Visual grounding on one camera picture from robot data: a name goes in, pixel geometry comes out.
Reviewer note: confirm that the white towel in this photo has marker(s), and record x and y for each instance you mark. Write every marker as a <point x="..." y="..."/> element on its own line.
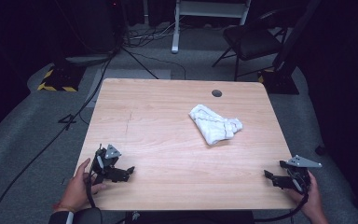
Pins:
<point x="214" y="124"/>

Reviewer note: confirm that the grey round table grommet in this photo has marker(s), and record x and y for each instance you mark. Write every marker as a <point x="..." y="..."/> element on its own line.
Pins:
<point x="217" y="93"/>

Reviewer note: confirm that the black slanted stand with base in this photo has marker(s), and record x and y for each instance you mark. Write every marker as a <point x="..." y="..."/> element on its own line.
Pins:
<point x="284" y="82"/>

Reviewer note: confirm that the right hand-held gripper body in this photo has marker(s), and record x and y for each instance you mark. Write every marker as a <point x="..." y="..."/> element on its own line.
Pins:
<point x="300" y="177"/>

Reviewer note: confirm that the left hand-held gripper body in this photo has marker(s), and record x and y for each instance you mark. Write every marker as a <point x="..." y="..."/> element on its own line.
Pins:
<point x="104" y="166"/>

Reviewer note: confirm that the black rounded seat part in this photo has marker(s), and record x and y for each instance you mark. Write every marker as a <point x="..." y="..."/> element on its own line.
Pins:
<point x="88" y="216"/>

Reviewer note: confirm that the person's left hand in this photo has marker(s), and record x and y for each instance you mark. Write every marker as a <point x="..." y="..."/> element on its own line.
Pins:
<point x="74" y="193"/>

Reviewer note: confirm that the person's right hand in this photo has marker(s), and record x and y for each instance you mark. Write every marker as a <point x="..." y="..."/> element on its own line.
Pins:
<point x="313" y="202"/>

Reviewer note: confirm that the black folding chair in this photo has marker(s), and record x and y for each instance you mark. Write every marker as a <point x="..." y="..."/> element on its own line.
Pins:
<point x="251" y="40"/>

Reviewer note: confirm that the dark cabinet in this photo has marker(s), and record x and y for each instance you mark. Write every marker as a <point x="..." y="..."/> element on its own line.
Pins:
<point x="99" y="28"/>

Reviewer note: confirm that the person's dark clothing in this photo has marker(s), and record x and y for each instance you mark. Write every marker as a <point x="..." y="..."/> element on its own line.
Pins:
<point x="192" y="217"/>

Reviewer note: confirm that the white desk frame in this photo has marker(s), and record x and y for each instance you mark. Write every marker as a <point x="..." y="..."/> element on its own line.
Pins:
<point x="175" y="31"/>

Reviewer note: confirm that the yellow-black striped stand base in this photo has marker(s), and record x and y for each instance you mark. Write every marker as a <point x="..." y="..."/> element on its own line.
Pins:
<point x="60" y="79"/>

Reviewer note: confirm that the small black floor object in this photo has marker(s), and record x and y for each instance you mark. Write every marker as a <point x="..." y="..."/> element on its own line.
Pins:
<point x="320" y="150"/>

